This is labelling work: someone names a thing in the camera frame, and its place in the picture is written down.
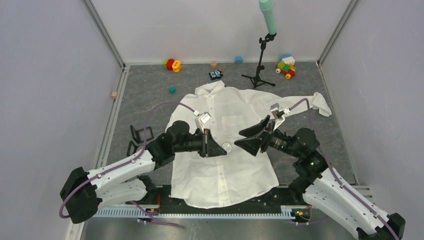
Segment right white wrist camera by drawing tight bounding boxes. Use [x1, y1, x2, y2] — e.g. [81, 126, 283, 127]
[270, 103, 291, 130]

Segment blue cylinder block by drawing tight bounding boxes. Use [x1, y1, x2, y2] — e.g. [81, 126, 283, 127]
[234, 55, 244, 64]

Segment small black toy car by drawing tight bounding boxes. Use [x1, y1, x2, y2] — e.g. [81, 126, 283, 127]
[208, 69, 223, 81]

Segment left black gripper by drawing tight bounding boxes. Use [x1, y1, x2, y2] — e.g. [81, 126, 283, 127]
[174, 128, 227, 158]

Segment small wooden block on rail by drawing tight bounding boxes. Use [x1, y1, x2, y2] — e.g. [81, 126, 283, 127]
[110, 91, 118, 100]

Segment brown wooden cube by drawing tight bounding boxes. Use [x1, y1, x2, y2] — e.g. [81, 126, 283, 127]
[210, 61, 218, 70]

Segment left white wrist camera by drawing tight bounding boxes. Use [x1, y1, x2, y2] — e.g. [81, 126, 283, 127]
[193, 110, 212, 131]

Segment blue white brick block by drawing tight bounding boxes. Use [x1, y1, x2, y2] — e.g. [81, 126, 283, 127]
[280, 54, 296, 65]

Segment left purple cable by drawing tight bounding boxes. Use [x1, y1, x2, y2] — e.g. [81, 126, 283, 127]
[58, 101, 200, 228]

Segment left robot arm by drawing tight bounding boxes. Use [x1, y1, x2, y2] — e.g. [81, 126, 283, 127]
[59, 120, 227, 224]

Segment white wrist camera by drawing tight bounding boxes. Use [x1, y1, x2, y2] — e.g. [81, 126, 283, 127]
[193, 110, 212, 131]
[270, 103, 291, 130]

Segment black display frame lower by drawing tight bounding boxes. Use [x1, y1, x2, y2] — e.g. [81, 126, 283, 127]
[126, 140, 145, 157]

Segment black tripod stand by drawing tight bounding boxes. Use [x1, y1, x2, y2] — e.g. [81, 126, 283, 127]
[241, 33, 277, 89]

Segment red yellow ring toy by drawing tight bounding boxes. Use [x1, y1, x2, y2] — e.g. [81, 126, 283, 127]
[162, 58, 182, 73]

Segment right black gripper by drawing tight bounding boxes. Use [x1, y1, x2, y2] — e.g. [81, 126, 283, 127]
[234, 114, 302, 158]

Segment colourful brick toy car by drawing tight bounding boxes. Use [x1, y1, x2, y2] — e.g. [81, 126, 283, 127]
[275, 61, 296, 80]

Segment black display frame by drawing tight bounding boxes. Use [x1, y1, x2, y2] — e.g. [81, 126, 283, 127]
[129, 125, 154, 144]
[126, 140, 145, 157]

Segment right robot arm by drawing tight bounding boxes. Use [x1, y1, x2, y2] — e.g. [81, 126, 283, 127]
[235, 116, 406, 240]

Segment white button shirt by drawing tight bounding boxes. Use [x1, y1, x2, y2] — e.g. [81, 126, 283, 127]
[169, 80, 332, 209]

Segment mint green microphone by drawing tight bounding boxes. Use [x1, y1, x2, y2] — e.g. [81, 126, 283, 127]
[258, 0, 277, 35]

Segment black display frame upper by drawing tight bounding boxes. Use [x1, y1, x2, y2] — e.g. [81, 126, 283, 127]
[129, 125, 154, 144]

